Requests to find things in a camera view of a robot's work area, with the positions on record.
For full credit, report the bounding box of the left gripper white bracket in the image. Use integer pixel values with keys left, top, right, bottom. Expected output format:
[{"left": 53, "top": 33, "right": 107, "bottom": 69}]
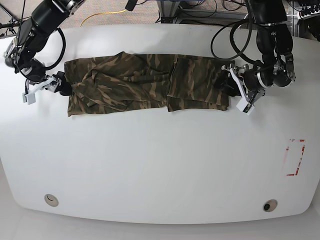
[{"left": 214, "top": 63, "right": 266, "bottom": 107}]

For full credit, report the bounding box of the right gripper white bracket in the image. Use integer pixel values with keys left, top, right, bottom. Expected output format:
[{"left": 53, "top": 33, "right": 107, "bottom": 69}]
[{"left": 23, "top": 71, "right": 73, "bottom": 98}]

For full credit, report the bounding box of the camouflage T-shirt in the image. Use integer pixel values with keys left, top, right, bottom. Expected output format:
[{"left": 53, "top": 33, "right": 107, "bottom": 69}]
[{"left": 64, "top": 52, "right": 230, "bottom": 116}]

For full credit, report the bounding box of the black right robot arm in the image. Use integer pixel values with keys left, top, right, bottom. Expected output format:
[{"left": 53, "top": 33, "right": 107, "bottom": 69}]
[{"left": 4, "top": 0, "right": 84, "bottom": 96}]

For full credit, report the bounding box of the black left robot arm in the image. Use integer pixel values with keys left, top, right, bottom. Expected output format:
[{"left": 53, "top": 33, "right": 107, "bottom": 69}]
[{"left": 215, "top": 0, "right": 296, "bottom": 106}]

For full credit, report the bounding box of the black tripod stand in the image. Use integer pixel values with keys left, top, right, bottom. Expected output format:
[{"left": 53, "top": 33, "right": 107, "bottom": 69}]
[{"left": 0, "top": 0, "right": 30, "bottom": 38}]

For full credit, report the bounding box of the red tape rectangle marking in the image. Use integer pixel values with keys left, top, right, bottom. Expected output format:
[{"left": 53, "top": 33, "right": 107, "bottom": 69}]
[{"left": 282, "top": 139, "right": 306, "bottom": 177}]

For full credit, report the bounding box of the left table grommet hole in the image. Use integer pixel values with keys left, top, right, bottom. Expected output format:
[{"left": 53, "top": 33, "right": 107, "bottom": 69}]
[{"left": 44, "top": 194, "right": 59, "bottom": 207}]

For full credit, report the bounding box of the table grommet hole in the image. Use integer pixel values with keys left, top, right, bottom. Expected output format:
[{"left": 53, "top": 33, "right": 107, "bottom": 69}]
[
  {"left": 262, "top": 199, "right": 278, "bottom": 213},
  {"left": 44, "top": 194, "right": 59, "bottom": 207}
]

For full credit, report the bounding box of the right table grommet hole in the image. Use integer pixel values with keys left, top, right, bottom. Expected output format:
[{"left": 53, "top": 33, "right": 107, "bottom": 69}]
[{"left": 262, "top": 199, "right": 278, "bottom": 213}]

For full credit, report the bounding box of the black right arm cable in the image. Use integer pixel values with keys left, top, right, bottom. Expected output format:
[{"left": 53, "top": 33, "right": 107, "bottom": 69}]
[{"left": 32, "top": 27, "right": 67, "bottom": 71}]

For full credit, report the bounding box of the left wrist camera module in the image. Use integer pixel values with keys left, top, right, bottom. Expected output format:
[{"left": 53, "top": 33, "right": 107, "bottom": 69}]
[{"left": 236, "top": 98, "right": 255, "bottom": 116}]

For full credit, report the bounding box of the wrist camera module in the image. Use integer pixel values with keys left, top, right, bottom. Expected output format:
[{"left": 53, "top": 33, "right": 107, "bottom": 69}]
[
  {"left": 236, "top": 98, "right": 255, "bottom": 116},
  {"left": 22, "top": 93, "right": 36, "bottom": 105}
]

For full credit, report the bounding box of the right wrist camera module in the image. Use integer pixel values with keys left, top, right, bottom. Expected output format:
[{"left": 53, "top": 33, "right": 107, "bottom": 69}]
[{"left": 22, "top": 93, "right": 36, "bottom": 105}]

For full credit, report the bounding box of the aluminium frame post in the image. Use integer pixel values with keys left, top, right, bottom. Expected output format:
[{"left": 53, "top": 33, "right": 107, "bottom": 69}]
[{"left": 156, "top": 0, "right": 180, "bottom": 24}]

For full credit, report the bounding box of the yellow cable on floor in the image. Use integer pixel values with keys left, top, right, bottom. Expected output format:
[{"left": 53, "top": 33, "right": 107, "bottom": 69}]
[{"left": 79, "top": 8, "right": 126, "bottom": 28}]

